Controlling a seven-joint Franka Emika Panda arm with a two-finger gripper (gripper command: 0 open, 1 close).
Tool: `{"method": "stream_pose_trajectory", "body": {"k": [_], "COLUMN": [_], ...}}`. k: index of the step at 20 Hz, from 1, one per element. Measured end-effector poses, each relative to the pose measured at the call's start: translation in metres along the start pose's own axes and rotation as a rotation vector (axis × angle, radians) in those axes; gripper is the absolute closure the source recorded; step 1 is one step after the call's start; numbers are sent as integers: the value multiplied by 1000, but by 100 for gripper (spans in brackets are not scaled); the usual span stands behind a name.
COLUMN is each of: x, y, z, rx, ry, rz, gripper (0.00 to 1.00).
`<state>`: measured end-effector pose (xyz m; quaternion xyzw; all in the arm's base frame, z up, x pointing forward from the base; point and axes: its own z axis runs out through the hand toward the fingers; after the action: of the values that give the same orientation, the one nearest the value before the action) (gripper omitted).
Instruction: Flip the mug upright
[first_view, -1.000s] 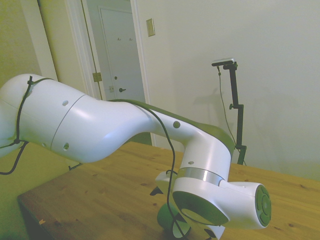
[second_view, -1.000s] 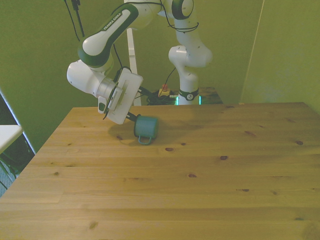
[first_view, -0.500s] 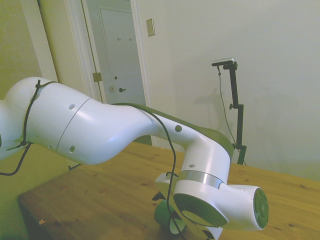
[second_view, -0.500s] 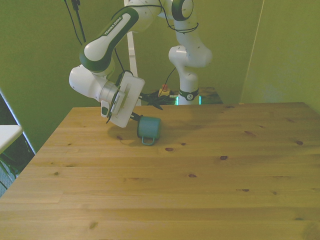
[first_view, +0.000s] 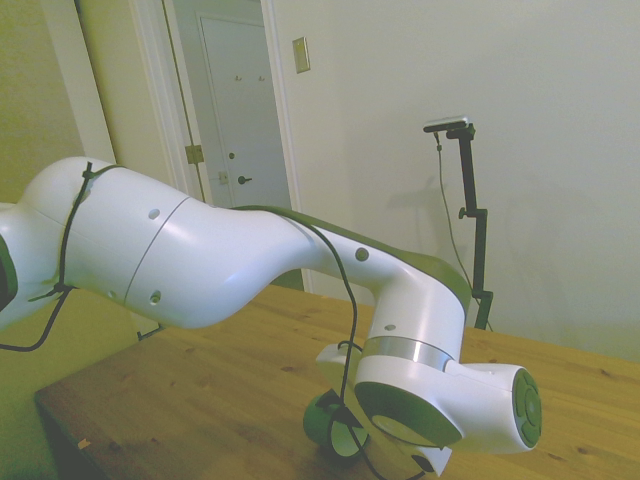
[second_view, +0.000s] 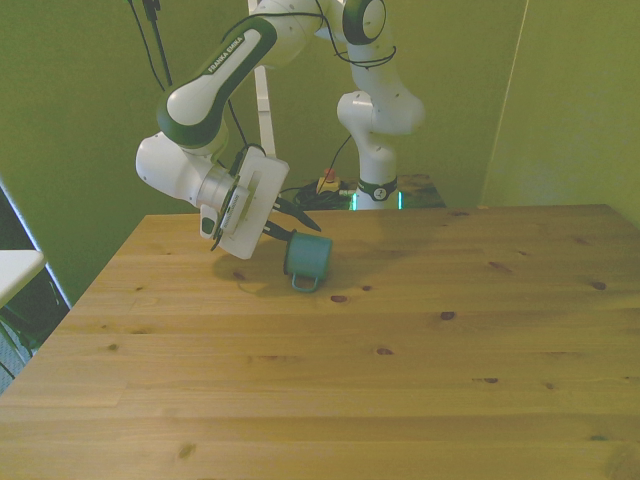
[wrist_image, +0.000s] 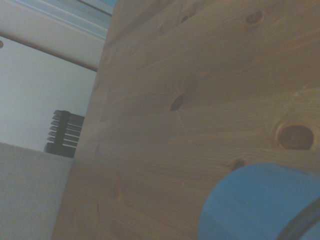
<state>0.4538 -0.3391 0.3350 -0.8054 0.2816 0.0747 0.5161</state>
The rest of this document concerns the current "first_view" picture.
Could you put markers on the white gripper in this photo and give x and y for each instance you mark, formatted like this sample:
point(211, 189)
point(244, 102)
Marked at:
point(400, 462)

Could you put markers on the teal enamel mug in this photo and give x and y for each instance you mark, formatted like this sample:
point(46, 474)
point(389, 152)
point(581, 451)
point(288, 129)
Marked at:
point(315, 425)

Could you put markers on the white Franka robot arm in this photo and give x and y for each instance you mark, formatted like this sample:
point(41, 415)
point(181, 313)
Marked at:
point(200, 260)

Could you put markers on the silver door latch plate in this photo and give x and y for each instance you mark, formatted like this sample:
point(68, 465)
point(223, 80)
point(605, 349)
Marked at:
point(223, 178)

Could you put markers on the brass door hinge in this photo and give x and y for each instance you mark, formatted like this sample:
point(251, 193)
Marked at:
point(194, 154)

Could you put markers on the white closed door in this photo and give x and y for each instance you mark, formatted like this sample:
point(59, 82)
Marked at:
point(240, 125)

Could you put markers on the black zip tie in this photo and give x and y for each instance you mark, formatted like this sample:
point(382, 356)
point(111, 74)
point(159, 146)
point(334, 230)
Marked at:
point(52, 292)
point(88, 175)

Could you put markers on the cream open door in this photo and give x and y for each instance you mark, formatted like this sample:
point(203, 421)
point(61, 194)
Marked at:
point(125, 100)

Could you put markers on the black camera stand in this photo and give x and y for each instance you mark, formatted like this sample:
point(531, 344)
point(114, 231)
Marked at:
point(448, 220)
point(477, 240)

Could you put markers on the white door frame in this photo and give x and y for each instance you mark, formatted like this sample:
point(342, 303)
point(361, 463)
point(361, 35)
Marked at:
point(286, 150)

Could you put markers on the silver black exterior camera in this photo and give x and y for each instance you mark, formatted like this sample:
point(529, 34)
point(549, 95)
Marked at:
point(447, 123)

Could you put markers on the beige wall switch plate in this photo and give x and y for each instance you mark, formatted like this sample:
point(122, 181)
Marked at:
point(301, 55)

